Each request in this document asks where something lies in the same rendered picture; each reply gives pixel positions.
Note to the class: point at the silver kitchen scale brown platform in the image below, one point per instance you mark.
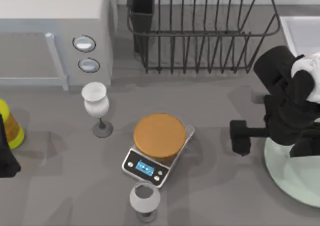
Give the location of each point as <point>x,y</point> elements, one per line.
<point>157,140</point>

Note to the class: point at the pale green round plate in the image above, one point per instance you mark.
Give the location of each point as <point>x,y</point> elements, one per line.
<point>295,181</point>

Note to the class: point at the small round microwave knob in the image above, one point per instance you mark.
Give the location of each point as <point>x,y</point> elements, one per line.
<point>88,65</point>

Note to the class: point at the white goblet cup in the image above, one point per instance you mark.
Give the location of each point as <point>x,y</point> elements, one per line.
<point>95,103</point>

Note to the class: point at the grey wine glass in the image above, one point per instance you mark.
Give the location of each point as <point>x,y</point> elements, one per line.
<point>144,198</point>

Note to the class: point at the pale microwave oven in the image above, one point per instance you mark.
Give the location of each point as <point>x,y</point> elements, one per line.
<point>87,8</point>

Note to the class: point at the white sink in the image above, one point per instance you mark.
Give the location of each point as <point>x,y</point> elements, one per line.
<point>303,33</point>

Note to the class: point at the large round microwave knob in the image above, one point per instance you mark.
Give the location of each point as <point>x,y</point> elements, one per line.
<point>84,43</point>

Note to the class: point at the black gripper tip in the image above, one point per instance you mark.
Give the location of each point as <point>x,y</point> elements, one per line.
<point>6,158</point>

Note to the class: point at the black utensil holder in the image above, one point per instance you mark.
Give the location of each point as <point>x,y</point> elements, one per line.
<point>141,15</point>

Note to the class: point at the yellow bottle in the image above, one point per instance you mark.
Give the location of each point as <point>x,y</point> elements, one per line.
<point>12,128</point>

